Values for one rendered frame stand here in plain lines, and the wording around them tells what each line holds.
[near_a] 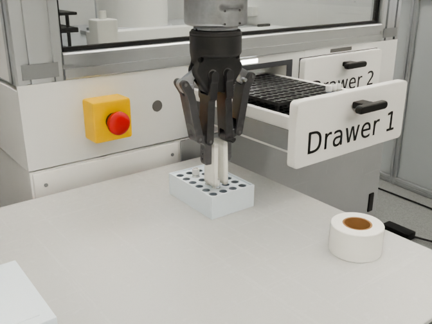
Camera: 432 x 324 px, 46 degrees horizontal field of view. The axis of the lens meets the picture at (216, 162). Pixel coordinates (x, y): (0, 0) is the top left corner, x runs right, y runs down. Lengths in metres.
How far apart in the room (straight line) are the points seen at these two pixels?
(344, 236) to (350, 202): 0.84
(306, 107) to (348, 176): 0.69
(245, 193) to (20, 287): 0.38
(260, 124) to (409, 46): 2.04
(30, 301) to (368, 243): 0.41
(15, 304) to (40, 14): 0.48
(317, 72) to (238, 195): 0.52
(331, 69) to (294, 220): 0.57
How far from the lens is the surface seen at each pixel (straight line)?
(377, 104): 0.89
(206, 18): 0.71
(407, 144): 2.96
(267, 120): 0.88
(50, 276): 0.68
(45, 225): 0.81
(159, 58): 0.98
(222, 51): 0.72
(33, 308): 0.54
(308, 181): 1.35
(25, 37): 0.87
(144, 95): 0.97
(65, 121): 0.91
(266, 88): 1.03
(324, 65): 1.26
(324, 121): 0.85
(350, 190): 1.50
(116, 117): 0.87
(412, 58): 2.87
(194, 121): 0.74
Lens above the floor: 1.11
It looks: 20 degrees down
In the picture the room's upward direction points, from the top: straight up
